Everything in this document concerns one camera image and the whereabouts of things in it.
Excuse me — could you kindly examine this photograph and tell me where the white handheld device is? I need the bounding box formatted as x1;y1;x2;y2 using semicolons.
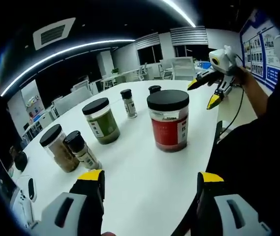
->
14;174;38;223

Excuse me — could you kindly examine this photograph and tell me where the dark black-lid condiment jar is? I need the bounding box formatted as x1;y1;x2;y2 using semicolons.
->
148;85;162;95

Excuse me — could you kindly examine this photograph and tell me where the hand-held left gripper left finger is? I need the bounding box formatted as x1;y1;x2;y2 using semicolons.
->
35;169;106;236

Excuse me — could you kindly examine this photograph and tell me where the small clear condiment bottle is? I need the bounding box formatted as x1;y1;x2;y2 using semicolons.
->
120;88;138;119

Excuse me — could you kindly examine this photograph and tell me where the white label condiment bottle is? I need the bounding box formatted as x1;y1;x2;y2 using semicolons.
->
63;130;103;171

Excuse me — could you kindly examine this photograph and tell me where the green ingredient jar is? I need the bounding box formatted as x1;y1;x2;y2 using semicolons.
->
82;97;121;145

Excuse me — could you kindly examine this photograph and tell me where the person's right hand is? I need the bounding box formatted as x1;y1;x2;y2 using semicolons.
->
232;65;252;87

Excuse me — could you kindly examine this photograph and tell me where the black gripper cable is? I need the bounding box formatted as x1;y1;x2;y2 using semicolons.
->
222;85;246;132

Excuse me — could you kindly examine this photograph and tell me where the black round object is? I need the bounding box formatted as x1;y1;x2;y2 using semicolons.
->
12;149;29;172

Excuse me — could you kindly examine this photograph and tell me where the white table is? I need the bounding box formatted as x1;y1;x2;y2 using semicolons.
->
19;80;220;236

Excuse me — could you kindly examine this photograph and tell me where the brown ingredient jar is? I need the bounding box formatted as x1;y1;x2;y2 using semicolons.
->
39;123;80;173

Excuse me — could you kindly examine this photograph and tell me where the ceiling air vent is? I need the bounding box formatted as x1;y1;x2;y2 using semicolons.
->
32;17;76;51

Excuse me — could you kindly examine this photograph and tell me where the long ceiling light strip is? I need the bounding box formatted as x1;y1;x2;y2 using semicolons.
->
0;38;136;97

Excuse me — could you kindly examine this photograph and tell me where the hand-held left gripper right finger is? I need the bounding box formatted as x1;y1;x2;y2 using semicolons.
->
190;171;272;236

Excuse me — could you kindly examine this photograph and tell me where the blue wall poster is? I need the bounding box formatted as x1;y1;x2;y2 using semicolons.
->
239;8;280;92

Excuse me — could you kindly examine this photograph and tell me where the red label ingredient jar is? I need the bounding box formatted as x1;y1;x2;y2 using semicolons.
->
146;89;190;153

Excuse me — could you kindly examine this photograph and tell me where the person in dark clothing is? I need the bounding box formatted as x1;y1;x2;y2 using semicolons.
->
205;92;280;236

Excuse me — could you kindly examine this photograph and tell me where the white office chair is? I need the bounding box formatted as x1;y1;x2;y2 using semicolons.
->
173;56;195;81

